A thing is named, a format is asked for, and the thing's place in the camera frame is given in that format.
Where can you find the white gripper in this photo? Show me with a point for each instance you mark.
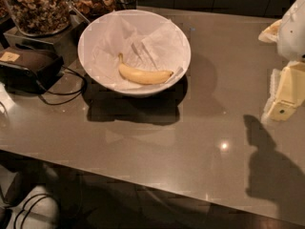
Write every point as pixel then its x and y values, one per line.
pixel 293 35

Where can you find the yellow banana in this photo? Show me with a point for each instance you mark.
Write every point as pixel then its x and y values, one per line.
pixel 140 76

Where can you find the white bowl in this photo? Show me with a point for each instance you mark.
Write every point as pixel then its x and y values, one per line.
pixel 84 53

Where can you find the white paper liner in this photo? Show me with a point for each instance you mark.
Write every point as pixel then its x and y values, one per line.
pixel 147 41

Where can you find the dark metal jar stand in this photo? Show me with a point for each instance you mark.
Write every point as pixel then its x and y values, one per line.
pixel 64 43

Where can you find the glass jar of nuts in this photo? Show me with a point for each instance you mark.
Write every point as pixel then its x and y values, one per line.
pixel 39 17

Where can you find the black device with label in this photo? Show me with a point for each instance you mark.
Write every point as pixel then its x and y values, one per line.
pixel 29 71

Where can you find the white object under table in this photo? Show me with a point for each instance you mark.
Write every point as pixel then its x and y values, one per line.
pixel 38 210

